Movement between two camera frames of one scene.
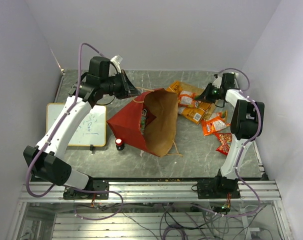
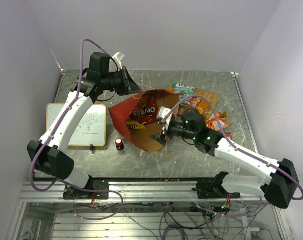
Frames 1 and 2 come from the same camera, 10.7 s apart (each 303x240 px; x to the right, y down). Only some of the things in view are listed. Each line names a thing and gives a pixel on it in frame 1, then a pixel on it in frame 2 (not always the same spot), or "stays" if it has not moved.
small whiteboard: (91, 131) stays
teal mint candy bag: (143, 120) → (183, 88)
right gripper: (205, 96) → (160, 137)
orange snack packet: (215, 124) stays
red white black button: (119, 144) stays
